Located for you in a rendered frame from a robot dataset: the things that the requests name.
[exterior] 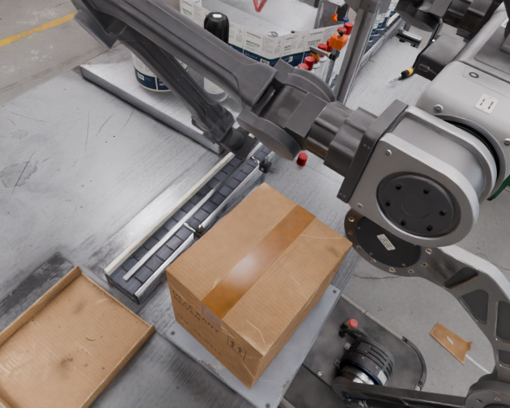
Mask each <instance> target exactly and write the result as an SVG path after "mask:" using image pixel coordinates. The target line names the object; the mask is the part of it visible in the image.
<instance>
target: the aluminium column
mask: <svg viewBox="0 0 510 408"><path fill-rule="evenodd" d="M379 11H380V8H379V9H378V10H377V11H376V12H375V13H372V12H370V11H366V10H364V9H362V8H359V11H358V14H357V16H356V19H355V24H354V27H353V29H352V32H351V37H350V39H349V42H348V46H347V48H346V52H345V55H344V58H343V61H342V65H341V68H340V71H339V74H338V78H337V81H336V84H335V87H334V94H335V97H336V101H338V102H340V103H341V104H344V105H346V102H347V100H348V98H349V95H350V93H351V88H352V86H353V84H354V81H355V77H356V75H357V73H358V70H359V66H360V63H361V61H362V59H363V55H364V52H365V49H366V48H367V45H368V41H369V38H370V36H371V34H372V29H373V27H374V24H375V22H376V18H377V16H378V13H379Z"/></svg>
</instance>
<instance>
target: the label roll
mask: <svg viewBox="0 0 510 408"><path fill-rule="evenodd" d="M131 53H132V58H133V63H134V71H135V76H136V79H137V81H138V83H139V84H140V85H141V86H143V87H145V88H146V89H149V90H152V91H170V90H169V89H168V88H167V87H166V86H165V85H164V84H163V83H162V82H161V81H160V80H159V79H158V78H157V76H156V75H155V74H154V73H153V72H152V71H151V70H150V69H149V68H148V67H147V66H146V65H145V64H144V63H143V62H142V61H141V60H140V59H139V58H138V57H137V56H136V55H135V54H134V53H133V52H132V51H131ZM176 60H177V61H178V62H179V63H180V64H181V65H182V66H183V67H184V68H185V69H186V70H187V71H188V73H189V67H188V66H187V65H186V64H185V63H184V62H182V61H180V60H179V59H177V58H176Z"/></svg>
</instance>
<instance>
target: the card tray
mask: <svg viewBox="0 0 510 408"><path fill-rule="evenodd" d="M154 332H155V326H154V324H152V325H149V324H148V323H146V322H145V321H144V320H143V319H142V318H141V317H139V316H138V315H136V314H135V313H134V312H132V311H131V310H130V309H128V308H127V307H126V306H125V305H124V304H122V303H121V302H120V301H119V300H117V299H116V298H114V297H113V296H112V295H110V294H109V293H108V292H107V291H106V290H105V289H103V288H102V287H100V286H99V285H98V284H97V283H95V282H94V281H92V280H91V279H90V278H88V277H87V276H86V275H85V274H84V273H82V271H81V270H80V269H79V266H76V267H75V268H74V269H72V270H71V271H70V272H69V273H68V274H67V275H65V276H64V277H63V278H62V279H61V280H60V281H59V282H57V283H56V284H55V285H54V286H53V287H51V288H50V289H49V290H48V291H47V292H46V293H45V294H43V295H42V296H41V297H40V298H39V299H38V300H37V301H36V302H35V303H34V304H33V305H32V306H30V307H29V308H28V309H27V310H26V311H25V312H23V313H22V314H21V315H20V316H19V317H17V318H16V319H15V320H14V321H13V322H12V323H11V324H9V325H8V326H7V327H6V328H5V329H4V330H3V331H2V332H1V333H0V405H1V406H2V407H3V408H88V407H89V406H90V405H91V404H92V403H93V402H94V401H95V400H96V399H97V398H98V396H99V395H100V394H101V393H102V392H103V391H104V389H105V388H106V387H107V386H108V384H109V383H110V382H111V381H112V380H113V378H114V377H115V376H116V375H117V374H118V373H119V371H120V370H121V369H122V368H123V367H124V366H125V365H126V364H127V363H128V362H129V360H130V359H131V358H132V357H133V356H134V354H135V353H136V352H137V351H138V350H139V348H140V347H141V346H142V345H143V344H144V342H145V341H146V340H147V339H148V338H149V337H150V336H151V335H152V334H153V333H154Z"/></svg>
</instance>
